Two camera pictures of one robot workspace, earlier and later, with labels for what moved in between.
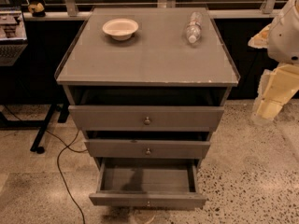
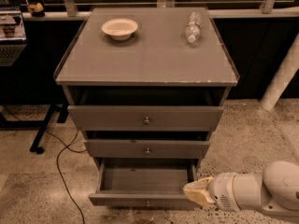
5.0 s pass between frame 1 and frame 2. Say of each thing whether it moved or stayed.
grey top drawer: stayed
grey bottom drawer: stayed
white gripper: moved
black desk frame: stayed
